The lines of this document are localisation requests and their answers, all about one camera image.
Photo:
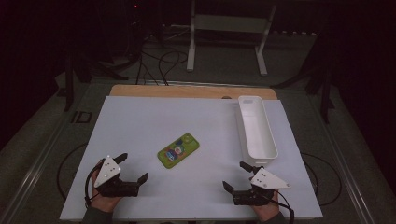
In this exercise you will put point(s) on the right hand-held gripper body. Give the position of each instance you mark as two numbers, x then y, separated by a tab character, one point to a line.
264	182

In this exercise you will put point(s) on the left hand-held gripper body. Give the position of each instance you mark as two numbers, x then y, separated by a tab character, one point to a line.
107	174

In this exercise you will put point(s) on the white plastic bin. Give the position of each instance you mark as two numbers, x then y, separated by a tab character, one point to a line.
258	137

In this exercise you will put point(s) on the green cartoon phone case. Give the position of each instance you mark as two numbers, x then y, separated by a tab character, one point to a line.
178	150

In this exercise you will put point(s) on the person's right hand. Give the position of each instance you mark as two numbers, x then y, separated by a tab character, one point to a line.
266	211

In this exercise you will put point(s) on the person's left hand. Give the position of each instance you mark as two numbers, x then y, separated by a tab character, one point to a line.
102	203

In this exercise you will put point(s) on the white table mat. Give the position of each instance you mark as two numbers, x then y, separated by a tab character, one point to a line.
155	124

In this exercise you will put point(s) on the black tripod stand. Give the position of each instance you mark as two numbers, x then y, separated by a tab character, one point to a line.
325	99
69	87

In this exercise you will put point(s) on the white metal stand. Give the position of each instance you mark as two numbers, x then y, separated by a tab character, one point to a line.
230	23

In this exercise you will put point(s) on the metal floor rail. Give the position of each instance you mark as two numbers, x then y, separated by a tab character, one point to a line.
345	174
28	183

